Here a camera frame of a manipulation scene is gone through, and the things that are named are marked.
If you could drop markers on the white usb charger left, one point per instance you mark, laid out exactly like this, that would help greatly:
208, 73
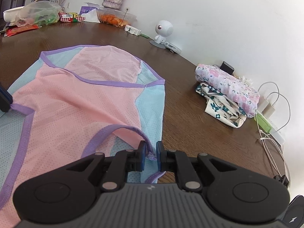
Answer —
262, 104

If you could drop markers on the white power strip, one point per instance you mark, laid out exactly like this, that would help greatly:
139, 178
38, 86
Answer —
276, 135

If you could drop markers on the white usb charger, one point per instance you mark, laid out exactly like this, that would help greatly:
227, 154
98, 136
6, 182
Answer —
268, 111
262, 104

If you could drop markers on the white bowl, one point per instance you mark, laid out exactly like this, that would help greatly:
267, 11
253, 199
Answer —
10, 14

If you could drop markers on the small black box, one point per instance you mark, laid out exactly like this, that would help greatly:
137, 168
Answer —
227, 68

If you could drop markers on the red paper packet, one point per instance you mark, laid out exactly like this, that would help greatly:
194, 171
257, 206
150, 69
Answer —
10, 31

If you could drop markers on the clear box of orange fruit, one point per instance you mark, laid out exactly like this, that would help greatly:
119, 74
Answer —
115, 17

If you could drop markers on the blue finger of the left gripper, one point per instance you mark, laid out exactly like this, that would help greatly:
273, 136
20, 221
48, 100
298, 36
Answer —
5, 99

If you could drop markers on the red checkered snack pack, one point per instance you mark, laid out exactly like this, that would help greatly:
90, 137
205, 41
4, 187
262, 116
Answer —
71, 17

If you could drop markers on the clear plastic bag with greens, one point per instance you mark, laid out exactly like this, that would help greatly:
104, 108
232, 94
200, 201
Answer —
39, 13

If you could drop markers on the pink blue mesh garment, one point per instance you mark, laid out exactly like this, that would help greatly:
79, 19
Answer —
73, 102

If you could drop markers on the white usb charger right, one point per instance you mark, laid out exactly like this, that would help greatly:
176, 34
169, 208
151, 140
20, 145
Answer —
268, 111

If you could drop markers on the folded cream teal-flower cloth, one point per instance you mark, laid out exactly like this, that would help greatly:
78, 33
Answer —
221, 107

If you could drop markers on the folded pink floral cloth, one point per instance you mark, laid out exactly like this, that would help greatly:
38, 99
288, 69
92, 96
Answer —
244, 95

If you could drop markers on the purple tissue pack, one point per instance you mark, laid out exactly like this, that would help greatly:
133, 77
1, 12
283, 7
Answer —
89, 12

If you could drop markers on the black wireless charger stand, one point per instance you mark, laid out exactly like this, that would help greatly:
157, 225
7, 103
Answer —
289, 212

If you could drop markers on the white digital clock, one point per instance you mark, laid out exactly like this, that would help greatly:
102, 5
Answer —
172, 48

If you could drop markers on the white robot figurine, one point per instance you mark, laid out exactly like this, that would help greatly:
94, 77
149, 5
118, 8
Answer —
163, 29

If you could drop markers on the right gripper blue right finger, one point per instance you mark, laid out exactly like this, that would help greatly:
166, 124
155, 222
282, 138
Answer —
180, 164

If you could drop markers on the green sponge pack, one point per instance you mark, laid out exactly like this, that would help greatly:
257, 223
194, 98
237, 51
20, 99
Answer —
263, 123

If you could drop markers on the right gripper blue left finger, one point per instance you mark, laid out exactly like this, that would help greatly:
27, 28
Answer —
118, 167

